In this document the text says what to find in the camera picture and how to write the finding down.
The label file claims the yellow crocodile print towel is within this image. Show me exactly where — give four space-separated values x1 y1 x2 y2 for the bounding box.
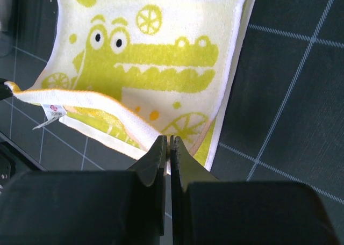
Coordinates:
3 0 255 170

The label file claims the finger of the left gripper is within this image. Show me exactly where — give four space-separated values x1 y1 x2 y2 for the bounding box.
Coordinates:
0 78 13 100

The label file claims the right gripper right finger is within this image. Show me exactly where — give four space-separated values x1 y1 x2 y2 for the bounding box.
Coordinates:
170 136 340 244

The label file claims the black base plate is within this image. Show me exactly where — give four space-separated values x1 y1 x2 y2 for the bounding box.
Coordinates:
1 132 47 191

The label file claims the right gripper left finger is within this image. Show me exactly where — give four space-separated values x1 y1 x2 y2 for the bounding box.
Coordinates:
1 135 167 244

